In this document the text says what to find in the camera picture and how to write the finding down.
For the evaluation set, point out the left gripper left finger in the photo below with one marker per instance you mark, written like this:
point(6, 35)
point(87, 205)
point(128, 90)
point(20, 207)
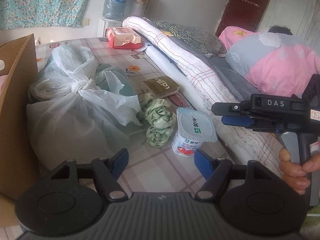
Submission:
point(106, 173)

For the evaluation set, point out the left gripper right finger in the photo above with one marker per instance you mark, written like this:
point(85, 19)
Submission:
point(215, 172)

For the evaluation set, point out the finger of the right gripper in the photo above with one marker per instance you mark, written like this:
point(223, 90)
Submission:
point(239, 121)
point(232, 109)

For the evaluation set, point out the yogurt cup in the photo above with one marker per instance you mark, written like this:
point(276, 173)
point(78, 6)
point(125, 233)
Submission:
point(193, 129)

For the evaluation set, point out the green floral scrunchie cloth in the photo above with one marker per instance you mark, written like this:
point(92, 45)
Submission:
point(161, 120)

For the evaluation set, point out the gold small box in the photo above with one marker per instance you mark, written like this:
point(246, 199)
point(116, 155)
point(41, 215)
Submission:
point(160, 87)

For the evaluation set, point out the pink knitted cloth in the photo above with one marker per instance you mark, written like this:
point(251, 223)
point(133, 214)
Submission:
point(3, 79)

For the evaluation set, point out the person's right hand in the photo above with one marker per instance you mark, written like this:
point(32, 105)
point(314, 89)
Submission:
point(294, 174)

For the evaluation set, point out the white rolled checked blanket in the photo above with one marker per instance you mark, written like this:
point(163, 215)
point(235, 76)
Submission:
point(205, 81)

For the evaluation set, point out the white tied plastic bag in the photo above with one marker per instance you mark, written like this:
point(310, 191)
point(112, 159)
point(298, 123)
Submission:
point(82, 110)

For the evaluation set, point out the green leaf patterned pillow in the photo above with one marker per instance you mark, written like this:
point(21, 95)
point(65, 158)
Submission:
point(198, 38)

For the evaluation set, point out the sleeping person's head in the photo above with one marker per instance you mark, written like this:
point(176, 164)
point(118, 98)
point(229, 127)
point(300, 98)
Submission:
point(277, 29)

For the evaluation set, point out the brown cardboard box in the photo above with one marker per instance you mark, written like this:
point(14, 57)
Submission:
point(19, 164)

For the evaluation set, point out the dark red door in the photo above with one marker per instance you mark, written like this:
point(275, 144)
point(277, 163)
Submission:
point(246, 14)

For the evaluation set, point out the red wet wipes pack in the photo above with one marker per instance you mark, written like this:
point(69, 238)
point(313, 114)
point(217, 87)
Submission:
point(123, 38)

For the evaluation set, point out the white water dispenser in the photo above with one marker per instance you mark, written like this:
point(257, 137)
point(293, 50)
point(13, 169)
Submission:
point(104, 24)

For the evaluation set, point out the rolled floral mat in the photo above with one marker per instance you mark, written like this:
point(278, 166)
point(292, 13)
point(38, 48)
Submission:
point(139, 8)

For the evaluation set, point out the blue water bottle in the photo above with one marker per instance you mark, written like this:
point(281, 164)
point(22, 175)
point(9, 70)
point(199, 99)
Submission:
point(114, 9)

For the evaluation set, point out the teal floral wall cloth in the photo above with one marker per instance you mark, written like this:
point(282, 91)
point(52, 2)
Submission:
point(41, 13)

